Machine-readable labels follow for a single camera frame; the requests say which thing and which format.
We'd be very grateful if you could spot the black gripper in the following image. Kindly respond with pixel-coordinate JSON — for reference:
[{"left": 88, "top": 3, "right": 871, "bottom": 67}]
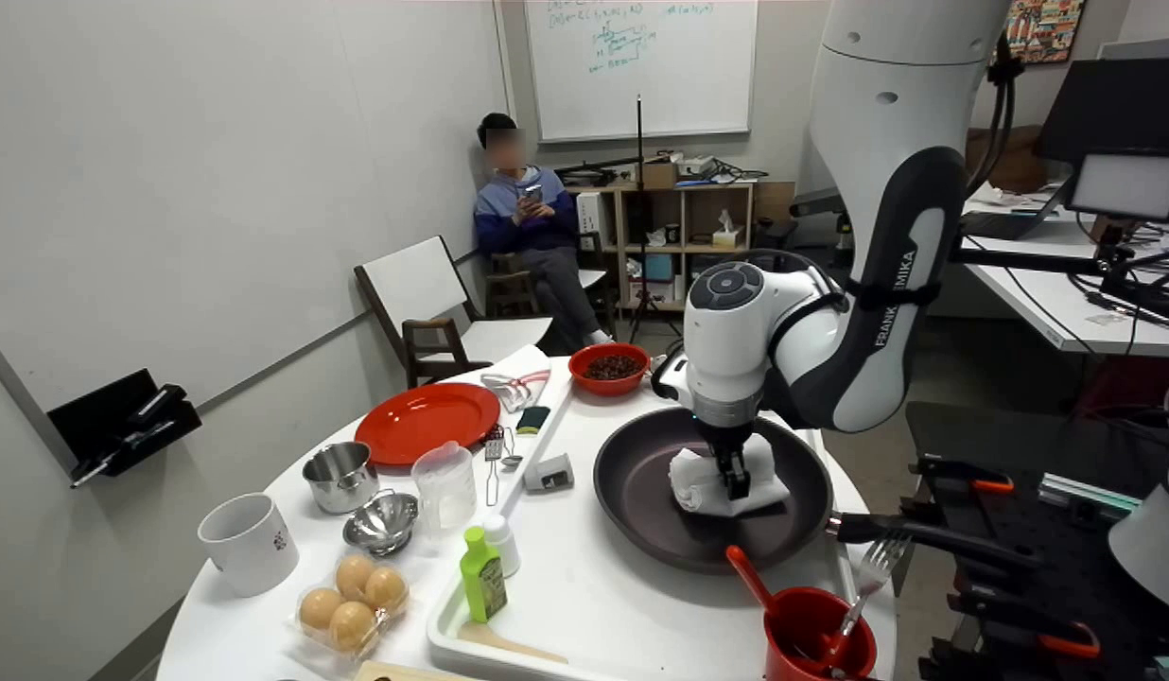
[{"left": 697, "top": 419, "right": 769, "bottom": 507}]

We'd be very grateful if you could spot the white kitchen towel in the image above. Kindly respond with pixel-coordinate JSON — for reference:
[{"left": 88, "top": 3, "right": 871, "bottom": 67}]
[{"left": 661, "top": 432, "right": 796, "bottom": 521}]

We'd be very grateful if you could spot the black frying pan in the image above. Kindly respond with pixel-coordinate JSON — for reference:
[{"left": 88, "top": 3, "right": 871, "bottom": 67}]
[{"left": 592, "top": 405, "right": 1043, "bottom": 579}]

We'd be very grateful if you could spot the red spatula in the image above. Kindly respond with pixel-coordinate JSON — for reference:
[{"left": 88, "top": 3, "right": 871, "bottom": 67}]
[{"left": 719, "top": 541, "right": 783, "bottom": 626}]

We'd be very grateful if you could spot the silver fork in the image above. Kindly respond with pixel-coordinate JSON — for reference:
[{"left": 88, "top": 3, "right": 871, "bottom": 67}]
[{"left": 830, "top": 536, "right": 911, "bottom": 654}]

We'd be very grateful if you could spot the red bowl with beans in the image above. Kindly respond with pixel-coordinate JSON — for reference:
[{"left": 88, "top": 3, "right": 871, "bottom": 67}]
[{"left": 568, "top": 336, "right": 660, "bottom": 405}]

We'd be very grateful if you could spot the red utensil cup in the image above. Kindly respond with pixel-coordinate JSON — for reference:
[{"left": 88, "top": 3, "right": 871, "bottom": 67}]
[{"left": 761, "top": 583, "right": 884, "bottom": 681}]

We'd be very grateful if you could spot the small grey cylinder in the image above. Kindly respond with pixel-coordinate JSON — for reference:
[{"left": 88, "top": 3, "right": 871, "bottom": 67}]
[{"left": 517, "top": 451, "right": 580, "bottom": 495}]

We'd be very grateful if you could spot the white plastic tray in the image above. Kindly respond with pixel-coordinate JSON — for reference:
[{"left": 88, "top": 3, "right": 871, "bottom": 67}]
[{"left": 424, "top": 357, "right": 871, "bottom": 681}]

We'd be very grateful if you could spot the wooden shelf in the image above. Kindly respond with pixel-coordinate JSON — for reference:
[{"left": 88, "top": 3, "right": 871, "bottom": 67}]
[{"left": 576, "top": 157, "right": 764, "bottom": 317}]

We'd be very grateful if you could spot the small white bottle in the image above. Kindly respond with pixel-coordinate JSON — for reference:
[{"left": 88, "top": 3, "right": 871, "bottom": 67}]
[{"left": 474, "top": 505, "right": 527, "bottom": 583}]

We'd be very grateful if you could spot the green squeeze bottle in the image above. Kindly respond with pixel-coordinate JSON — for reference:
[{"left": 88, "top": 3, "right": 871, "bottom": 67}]
[{"left": 459, "top": 521, "right": 512, "bottom": 628}]

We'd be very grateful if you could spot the light wooden stick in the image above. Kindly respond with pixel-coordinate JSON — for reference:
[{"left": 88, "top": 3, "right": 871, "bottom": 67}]
[{"left": 459, "top": 621, "right": 570, "bottom": 671}]

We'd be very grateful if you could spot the clear glass measuring cup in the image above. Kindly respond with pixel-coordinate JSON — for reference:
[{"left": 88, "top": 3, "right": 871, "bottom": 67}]
[{"left": 409, "top": 439, "right": 483, "bottom": 541}]

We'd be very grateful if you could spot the black tripod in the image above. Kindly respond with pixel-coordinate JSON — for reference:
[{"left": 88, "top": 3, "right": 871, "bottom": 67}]
[{"left": 626, "top": 90, "right": 661, "bottom": 349}]

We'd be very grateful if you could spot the red plate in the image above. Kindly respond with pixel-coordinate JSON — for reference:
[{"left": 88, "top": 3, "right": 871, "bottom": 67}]
[{"left": 352, "top": 378, "right": 502, "bottom": 477}]

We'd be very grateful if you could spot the black workbench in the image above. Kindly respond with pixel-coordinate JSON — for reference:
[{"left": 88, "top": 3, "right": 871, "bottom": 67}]
[{"left": 899, "top": 396, "right": 1169, "bottom": 681}]

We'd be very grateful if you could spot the seated person blue sweater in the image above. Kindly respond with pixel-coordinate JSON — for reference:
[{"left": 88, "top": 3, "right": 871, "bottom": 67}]
[{"left": 468, "top": 109, "right": 619, "bottom": 360}]

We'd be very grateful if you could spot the teal tool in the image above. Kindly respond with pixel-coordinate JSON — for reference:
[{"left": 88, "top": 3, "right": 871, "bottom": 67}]
[{"left": 1034, "top": 471, "right": 1150, "bottom": 520}]

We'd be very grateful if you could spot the white wooden chair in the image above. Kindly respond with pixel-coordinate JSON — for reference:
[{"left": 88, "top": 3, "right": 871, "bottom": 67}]
[{"left": 352, "top": 230, "right": 557, "bottom": 390}]

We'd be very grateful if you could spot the brown egg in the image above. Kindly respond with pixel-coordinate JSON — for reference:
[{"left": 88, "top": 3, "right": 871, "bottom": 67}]
[
  {"left": 296, "top": 583, "right": 348, "bottom": 635},
  {"left": 362, "top": 563, "right": 411, "bottom": 616},
  {"left": 324, "top": 598, "right": 383, "bottom": 654},
  {"left": 334, "top": 550, "right": 377, "bottom": 603}
]

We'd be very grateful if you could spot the white desk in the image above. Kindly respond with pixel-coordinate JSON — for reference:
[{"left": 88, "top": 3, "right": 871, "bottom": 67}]
[{"left": 959, "top": 185, "right": 1169, "bottom": 362}]

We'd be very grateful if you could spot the steel cup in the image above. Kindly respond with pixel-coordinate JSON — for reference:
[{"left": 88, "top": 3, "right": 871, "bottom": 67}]
[{"left": 298, "top": 439, "right": 377, "bottom": 520}]

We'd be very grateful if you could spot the white cone shade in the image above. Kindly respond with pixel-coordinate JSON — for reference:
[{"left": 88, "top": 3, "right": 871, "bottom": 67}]
[{"left": 1105, "top": 444, "right": 1169, "bottom": 626}]

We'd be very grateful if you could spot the large whiteboard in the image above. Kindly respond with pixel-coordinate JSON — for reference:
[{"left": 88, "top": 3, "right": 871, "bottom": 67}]
[{"left": 517, "top": 0, "right": 764, "bottom": 148}]

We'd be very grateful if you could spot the brown bag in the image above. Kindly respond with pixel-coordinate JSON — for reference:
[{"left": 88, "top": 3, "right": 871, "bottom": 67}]
[{"left": 974, "top": 125, "right": 1048, "bottom": 196}]

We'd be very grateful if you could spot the clear plastic egg carton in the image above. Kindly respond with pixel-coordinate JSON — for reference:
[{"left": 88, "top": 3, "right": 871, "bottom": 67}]
[{"left": 279, "top": 550, "right": 415, "bottom": 674}]

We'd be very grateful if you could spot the white mug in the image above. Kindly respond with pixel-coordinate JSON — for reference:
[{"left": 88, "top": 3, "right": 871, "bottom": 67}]
[{"left": 192, "top": 489, "right": 303, "bottom": 598}]

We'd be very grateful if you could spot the computer monitor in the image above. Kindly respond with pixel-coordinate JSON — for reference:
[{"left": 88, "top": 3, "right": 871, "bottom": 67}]
[{"left": 1034, "top": 53, "right": 1169, "bottom": 229}]

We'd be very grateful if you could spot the colourful poster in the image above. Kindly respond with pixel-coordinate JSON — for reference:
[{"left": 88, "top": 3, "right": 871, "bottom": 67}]
[{"left": 1004, "top": 0, "right": 1092, "bottom": 67}]

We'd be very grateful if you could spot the orange handled clamp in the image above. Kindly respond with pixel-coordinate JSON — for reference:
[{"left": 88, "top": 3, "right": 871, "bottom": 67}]
[
  {"left": 948, "top": 583, "right": 1105, "bottom": 665},
  {"left": 911, "top": 451, "right": 1020, "bottom": 505}
]

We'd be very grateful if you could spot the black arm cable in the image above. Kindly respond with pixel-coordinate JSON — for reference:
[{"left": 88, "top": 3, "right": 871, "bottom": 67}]
[{"left": 964, "top": 31, "right": 1030, "bottom": 201}]

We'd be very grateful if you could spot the black wall holder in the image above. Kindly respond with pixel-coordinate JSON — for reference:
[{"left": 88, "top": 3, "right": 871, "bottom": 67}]
[{"left": 40, "top": 362, "right": 207, "bottom": 492}]

